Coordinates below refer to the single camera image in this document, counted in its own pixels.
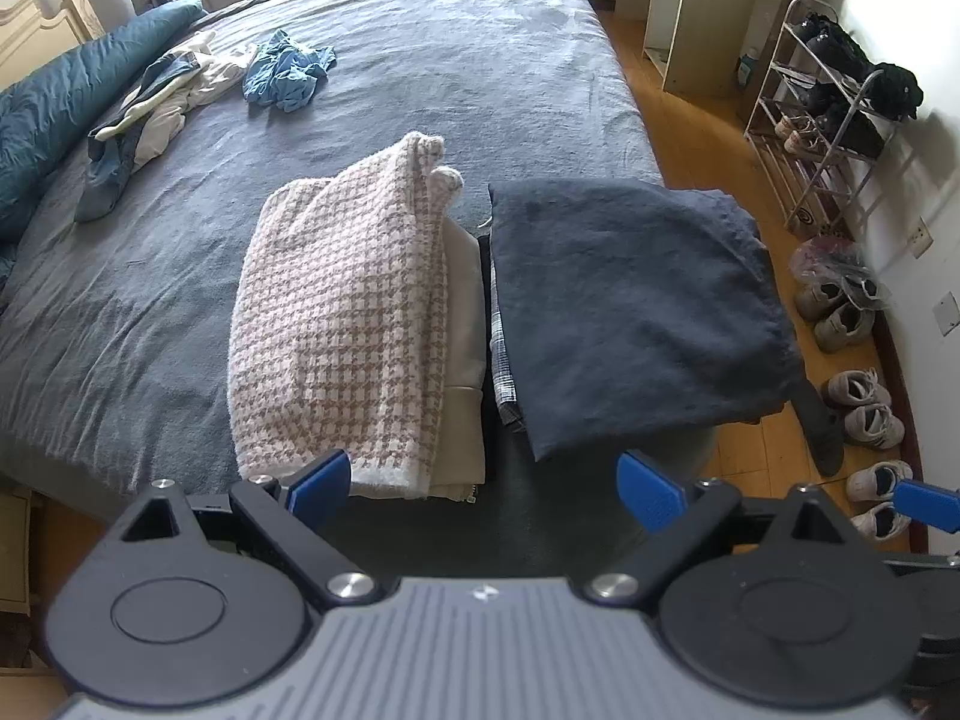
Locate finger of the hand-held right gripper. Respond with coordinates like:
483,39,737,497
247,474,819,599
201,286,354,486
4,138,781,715
892,478,960,535

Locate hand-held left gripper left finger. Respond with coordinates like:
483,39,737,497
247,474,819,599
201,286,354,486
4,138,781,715
112,448,383,608

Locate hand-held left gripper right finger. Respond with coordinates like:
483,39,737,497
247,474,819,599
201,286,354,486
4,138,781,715
583,450,852,608

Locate dark navy pants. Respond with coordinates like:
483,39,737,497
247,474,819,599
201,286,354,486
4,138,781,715
487,180,805,462

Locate row of pale sneakers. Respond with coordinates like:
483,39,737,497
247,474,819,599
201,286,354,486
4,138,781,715
793,274,916,541

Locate black slipper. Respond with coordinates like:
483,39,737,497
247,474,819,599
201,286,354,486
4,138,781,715
795,379,845,477

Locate pink houndstooth sweater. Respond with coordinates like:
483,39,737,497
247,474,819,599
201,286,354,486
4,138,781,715
227,131,466,502

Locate plaid folded garment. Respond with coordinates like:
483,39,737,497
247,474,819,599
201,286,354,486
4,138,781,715
486,315,530,434

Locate beige folded garment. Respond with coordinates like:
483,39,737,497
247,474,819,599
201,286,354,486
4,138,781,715
424,221,488,502

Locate clear plastic bag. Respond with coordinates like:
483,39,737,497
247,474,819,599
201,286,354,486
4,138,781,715
787,236,890,308

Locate cream nightstand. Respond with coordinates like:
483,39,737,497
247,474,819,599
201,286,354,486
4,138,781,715
0,484,57,612

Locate light blue garment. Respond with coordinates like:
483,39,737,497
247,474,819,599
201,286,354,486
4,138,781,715
241,28,337,112

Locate black bag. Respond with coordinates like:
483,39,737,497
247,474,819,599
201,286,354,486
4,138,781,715
855,64,925,122

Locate metal shoe rack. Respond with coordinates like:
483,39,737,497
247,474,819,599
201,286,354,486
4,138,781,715
745,0,923,241

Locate cluster of black shoes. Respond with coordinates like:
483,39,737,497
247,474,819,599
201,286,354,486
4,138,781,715
787,11,893,158

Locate cream desk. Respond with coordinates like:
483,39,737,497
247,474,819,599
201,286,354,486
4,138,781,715
619,0,792,98

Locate cream carved headboard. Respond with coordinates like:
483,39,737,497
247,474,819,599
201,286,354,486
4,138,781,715
0,0,106,91

